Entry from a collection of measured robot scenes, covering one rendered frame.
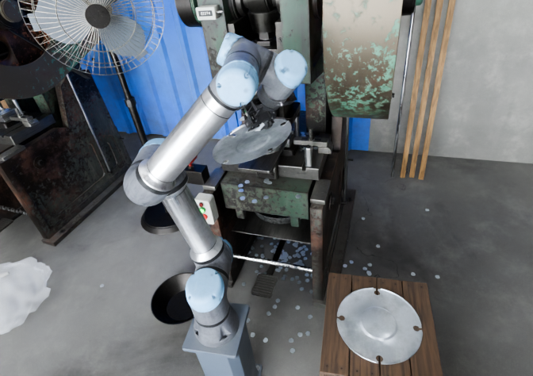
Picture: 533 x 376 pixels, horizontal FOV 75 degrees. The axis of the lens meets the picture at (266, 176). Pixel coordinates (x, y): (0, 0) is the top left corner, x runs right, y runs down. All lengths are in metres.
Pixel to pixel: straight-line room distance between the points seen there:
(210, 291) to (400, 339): 0.67
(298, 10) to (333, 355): 1.14
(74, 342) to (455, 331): 1.77
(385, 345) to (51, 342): 1.56
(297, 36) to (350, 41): 0.35
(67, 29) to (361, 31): 1.33
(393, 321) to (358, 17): 1.01
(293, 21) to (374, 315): 1.06
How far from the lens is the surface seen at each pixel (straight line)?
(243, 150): 1.23
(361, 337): 1.36
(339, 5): 0.92
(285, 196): 1.46
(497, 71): 2.69
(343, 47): 0.95
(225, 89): 0.66
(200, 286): 1.12
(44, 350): 2.14
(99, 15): 1.79
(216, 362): 1.34
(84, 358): 2.01
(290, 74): 0.77
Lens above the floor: 1.53
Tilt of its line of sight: 36 degrees down
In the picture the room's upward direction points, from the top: 7 degrees counter-clockwise
